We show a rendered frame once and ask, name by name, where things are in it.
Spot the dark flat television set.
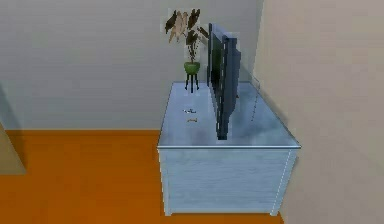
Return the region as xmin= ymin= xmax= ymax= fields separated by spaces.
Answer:
xmin=206 ymin=22 xmax=242 ymax=141

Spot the house plant in green pot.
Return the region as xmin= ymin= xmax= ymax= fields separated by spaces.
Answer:
xmin=164 ymin=8 xmax=210 ymax=94

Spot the pale blue cabinet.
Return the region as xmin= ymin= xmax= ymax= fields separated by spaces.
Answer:
xmin=156 ymin=80 xmax=302 ymax=218

